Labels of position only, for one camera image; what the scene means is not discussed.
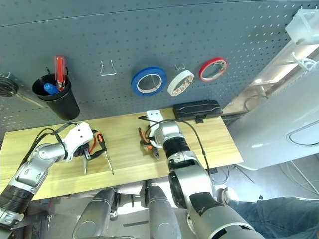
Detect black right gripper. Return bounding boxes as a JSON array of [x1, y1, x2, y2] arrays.
[[140, 124, 156, 151]]

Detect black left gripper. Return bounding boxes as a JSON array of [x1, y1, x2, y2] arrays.
[[74, 129, 108, 160]]

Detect orange black screwdriver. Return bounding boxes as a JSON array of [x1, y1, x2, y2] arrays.
[[96, 133, 115, 176]]

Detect orange black pliers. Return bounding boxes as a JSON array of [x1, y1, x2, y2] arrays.
[[138, 127, 160, 160]]

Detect red handled scissors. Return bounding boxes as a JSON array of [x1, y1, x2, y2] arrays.
[[81, 135, 99, 175]]

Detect white tape roll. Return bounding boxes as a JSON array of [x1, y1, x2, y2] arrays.
[[167, 70, 194, 97]]

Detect grey pegboard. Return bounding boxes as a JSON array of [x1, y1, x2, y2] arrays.
[[0, 0, 319, 144]]

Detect black plastic cup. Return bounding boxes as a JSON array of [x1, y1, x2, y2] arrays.
[[31, 73, 80, 121]]

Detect black tool case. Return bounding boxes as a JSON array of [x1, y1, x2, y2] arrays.
[[172, 100, 223, 124]]

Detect blue tape roll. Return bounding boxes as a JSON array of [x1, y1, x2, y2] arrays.
[[131, 66, 168, 97]]

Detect grey right robot leg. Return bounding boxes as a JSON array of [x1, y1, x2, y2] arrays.
[[144, 185, 181, 239]]

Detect grey robot leg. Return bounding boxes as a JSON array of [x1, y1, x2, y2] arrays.
[[144, 185, 181, 239], [72, 188, 119, 239]]

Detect blue marker pen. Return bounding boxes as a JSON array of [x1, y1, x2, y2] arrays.
[[43, 83, 59, 95]]

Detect grey left robot leg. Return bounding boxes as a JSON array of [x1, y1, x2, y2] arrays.
[[72, 188, 119, 239]]

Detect red tape roll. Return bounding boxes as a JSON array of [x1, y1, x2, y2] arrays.
[[198, 57, 228, 82]]

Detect white sneaker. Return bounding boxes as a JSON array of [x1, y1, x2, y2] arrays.
[[216, 187, 240, 205]]

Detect white cabinet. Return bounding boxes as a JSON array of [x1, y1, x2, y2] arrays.
[[226, 74, 319, 172]]

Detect blue jeans leg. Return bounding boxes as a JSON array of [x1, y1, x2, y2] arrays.
[[225, 196, 319, 239]]

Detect white plastic hook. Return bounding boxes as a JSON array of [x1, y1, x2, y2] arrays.
[[291, 51, 316, 70]]

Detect clear plastic bin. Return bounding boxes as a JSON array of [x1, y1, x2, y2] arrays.
[[285, 9, 319, 45]]

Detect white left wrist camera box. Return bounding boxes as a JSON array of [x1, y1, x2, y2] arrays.
[[61, 122, 94, 162]]

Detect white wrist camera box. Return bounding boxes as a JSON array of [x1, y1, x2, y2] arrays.
[[146, 110, 164, 127], [61, 122, 94, 162]]

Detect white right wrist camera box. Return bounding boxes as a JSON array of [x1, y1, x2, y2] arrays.
[[146, 110, 164, 127]]

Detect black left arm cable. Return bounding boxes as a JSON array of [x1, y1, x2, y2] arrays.
[[23, 122, 78, 160]]

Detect metal wire pliers hook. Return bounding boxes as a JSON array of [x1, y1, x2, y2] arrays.
[[100, 59, 117, 76]]

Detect red handled screwdriver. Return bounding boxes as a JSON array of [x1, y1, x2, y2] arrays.
[[54, 55, 67, 92]]

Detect black handled scissors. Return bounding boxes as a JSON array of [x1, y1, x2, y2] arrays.
[[0, 72, 44, 108]]

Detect black looped cable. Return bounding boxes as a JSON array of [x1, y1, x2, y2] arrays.
[[244, 94, 269, 112]]

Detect white floor cables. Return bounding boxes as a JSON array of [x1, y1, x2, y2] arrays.
[[284, 159, 319, 195]]

